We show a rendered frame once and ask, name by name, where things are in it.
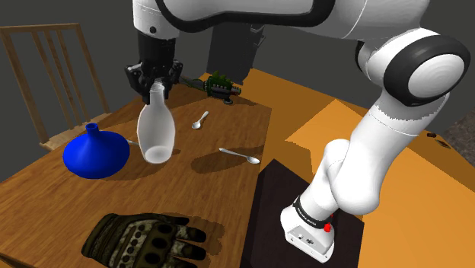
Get wooden chair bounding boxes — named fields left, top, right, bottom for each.
left=0, top=23, right=113, bottom=152

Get small silver spoon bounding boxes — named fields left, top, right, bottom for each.
left=191, top=110, right=210, bottom=130

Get white translucent bottle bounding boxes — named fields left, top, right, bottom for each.
left=136, top=82, right=177, bottom=164

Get camouflage tactical glove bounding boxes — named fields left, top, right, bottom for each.
left=81, top=212, right=208, bottom=268

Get dark robot stand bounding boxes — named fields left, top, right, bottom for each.
left=240, top=158, right=365, bottom=268

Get long silver spoon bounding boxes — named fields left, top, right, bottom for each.
left=218, top=147, right=261, bottom=165

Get blue round vase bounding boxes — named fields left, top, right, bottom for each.
left=62, top=123, right=131, bottom=180

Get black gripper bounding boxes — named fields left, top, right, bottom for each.
left=125, top=30, right=184, bottom=105

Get green toy dinosaur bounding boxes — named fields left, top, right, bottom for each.
left=181, top=70, right=244, bottom=105

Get wooden table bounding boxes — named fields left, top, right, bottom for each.
left=0, top=72, right=274, bottom=268

